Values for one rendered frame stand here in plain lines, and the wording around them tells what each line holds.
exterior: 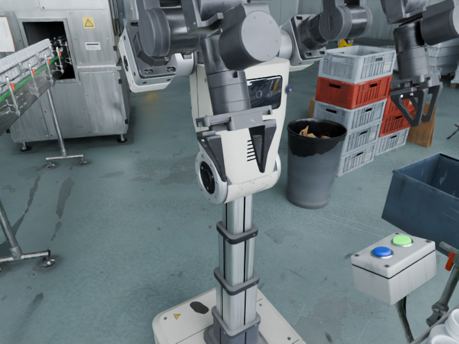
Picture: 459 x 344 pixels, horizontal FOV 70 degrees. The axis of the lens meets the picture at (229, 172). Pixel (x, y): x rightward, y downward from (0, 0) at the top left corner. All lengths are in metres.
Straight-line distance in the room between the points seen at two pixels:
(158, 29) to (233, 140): 0.34
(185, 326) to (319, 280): 0.94
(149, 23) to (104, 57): 3.22
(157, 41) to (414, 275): 0.60
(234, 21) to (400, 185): 1.07
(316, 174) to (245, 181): 1.71
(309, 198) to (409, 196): 1.41
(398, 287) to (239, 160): 0.45
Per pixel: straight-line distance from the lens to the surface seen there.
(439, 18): 0.77
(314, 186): 2.63
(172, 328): 1.59
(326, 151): 2.49
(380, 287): 0.66
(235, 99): 0.47
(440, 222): 1.35
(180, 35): 0.62
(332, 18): 0.88
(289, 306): 2.01
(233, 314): 1.27
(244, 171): 0.87
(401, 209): 1.41
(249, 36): 0.41
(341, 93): 3.10
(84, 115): 4.00
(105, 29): 3.79
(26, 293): 2.36
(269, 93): 0.84
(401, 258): 0.66
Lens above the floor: 1.52
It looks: 28 degrees down
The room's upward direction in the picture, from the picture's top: straight up
